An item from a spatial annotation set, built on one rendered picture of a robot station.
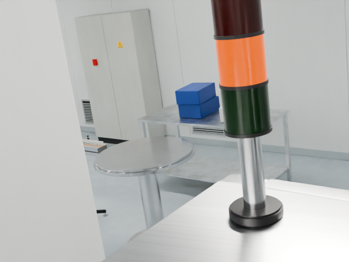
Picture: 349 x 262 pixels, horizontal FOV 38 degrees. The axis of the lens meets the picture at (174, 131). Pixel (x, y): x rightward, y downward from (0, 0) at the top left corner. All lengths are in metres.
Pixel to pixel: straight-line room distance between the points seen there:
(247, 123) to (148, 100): 7.05
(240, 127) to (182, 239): 0.13
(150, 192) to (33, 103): 2.72
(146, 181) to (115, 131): 3.57
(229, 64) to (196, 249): 0.19
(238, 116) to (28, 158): 1.62
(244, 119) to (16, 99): 1.58
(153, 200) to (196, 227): 4.12
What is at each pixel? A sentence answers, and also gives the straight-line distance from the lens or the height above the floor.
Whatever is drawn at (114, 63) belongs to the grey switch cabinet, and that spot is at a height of 1.32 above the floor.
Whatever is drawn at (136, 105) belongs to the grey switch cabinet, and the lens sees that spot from 7.60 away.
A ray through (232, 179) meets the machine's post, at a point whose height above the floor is 2.10.
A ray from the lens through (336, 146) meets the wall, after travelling 6.55.
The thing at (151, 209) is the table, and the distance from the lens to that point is 4.71.
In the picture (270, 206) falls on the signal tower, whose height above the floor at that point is 2.11.
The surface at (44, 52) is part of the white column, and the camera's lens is 2.10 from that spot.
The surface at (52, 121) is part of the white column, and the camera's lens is 2.12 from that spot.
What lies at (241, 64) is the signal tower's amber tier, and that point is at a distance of 0.50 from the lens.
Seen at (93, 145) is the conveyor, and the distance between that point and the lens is 5.07.
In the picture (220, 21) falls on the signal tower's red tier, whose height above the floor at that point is 2.32.
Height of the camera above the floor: 2.36
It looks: 16 degrees down
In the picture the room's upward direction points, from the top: 8 degrees counter-clockwise
